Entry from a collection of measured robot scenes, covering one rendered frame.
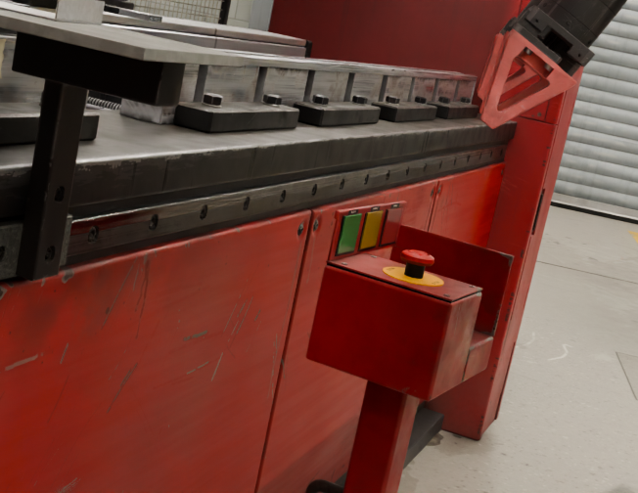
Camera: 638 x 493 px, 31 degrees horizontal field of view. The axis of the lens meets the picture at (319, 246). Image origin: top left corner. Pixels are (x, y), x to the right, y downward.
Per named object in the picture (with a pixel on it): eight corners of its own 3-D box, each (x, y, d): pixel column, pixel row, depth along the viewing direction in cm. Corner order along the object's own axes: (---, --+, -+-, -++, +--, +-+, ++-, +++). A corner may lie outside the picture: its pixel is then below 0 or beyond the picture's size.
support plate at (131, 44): (143, 61, 86) (145, 47, 86) (-133, -4, 94) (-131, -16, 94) (243, 67, 103) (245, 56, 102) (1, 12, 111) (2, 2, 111)
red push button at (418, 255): (421, 289, 129) (428, 258, 128) (389, 279, 131) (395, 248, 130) (433, 284, 133) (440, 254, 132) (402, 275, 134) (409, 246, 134)
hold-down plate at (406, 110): (393, 122, 219) (397, 107, 219) (368, 116, 221) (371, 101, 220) (434, 119, 247) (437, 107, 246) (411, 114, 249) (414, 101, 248)
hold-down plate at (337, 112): (320, 127, 182) (324, 109, 181) (290, 119, 184) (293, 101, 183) (378, 123, 210) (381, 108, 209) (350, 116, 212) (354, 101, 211)
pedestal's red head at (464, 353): (429, 403, 126) (465, 246, 123) (303, 359, 133) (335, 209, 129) (486, 370, 144) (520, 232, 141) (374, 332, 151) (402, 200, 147)
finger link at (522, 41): (454, 100, 94) (529, 8, 92) (455, 96, 101) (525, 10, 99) (519, 152, 94) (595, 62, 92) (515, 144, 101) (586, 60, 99)
